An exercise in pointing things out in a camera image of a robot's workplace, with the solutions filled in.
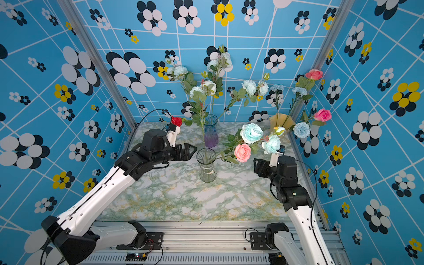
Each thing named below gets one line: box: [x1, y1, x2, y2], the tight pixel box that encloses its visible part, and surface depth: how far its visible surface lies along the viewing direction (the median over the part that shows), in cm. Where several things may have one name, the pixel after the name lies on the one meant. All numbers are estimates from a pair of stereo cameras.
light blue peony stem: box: [222, 123, 282, 155], surface depth 56 cm
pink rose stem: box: [215, 143, 252, 165], surface depth 57 cm
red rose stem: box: [170, 116, 183, 127], surface depth 84 cm
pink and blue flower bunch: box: [282, 68, 332, 139], surface depth 87 cm
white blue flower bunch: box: [165, 44, 271, 127], surface depth 80 cm
